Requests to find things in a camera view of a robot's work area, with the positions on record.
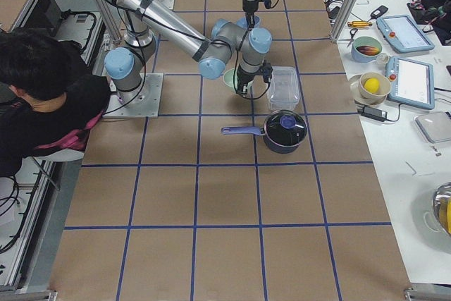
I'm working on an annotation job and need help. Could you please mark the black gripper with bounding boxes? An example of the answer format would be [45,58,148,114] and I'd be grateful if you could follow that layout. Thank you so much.
[233,61,273,95]
[242,0,272,28]

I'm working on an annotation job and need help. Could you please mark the green bowl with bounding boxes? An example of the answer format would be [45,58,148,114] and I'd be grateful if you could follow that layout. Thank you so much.
[223,68,238,92]

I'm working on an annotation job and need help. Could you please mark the beige plate under bowl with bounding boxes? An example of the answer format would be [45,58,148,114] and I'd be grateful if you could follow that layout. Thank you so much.
[348,72,391,105]

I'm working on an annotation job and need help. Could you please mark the blue bowl with fruit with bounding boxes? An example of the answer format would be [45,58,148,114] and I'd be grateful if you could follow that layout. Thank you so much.
[351,36,382,63]

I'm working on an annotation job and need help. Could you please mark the beige bowl with lemon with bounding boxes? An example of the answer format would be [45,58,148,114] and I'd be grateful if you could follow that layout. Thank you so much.
[358,72,391,102]

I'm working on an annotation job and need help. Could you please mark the steel mixing bowl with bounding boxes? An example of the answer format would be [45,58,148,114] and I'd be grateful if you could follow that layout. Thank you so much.
[423,182,450,235]

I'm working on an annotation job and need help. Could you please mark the clear plastic food container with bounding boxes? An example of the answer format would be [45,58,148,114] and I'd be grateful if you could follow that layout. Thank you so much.
[266,66,300,111]

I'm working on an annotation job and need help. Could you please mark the dark blue saucepan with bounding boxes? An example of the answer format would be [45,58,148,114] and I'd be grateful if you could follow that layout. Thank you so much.
[221,109,307,154]

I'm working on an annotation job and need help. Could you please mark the scissors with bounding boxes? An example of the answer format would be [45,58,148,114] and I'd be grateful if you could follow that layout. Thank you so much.
[347,27,359,47]

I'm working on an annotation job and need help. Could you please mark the yellow lemon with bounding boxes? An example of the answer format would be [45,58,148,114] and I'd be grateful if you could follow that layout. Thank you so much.
[363,78,380,94]

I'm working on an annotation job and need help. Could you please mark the black power adapter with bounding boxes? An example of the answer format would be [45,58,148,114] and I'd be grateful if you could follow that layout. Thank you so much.
[357,106,387,122]

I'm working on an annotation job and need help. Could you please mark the far teach pendant tablet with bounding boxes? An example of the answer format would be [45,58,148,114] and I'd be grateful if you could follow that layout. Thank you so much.
[376,15,435,54]

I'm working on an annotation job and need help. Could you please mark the teach pendant tablet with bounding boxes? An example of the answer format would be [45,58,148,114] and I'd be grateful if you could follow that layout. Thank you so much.
[385,56,435,110]
[376,15,435,54]

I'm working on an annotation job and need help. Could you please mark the near teach pendant tablet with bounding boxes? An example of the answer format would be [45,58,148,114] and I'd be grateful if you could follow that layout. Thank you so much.
[385,56,435,110]

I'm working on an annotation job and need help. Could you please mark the person in black clothes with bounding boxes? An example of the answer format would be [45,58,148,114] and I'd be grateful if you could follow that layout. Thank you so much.
[1,30,111,177]

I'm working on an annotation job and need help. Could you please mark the grey digital scale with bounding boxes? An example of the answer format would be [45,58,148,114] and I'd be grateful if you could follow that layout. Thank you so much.
[414,111,450,143]

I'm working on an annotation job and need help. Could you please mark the orange handled tool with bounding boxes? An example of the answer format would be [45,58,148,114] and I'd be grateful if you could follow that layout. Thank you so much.
[347,20,373,29]

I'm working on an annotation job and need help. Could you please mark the aluminium frame post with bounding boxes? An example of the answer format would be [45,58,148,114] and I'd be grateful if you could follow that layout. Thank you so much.
[329,0,373,44]

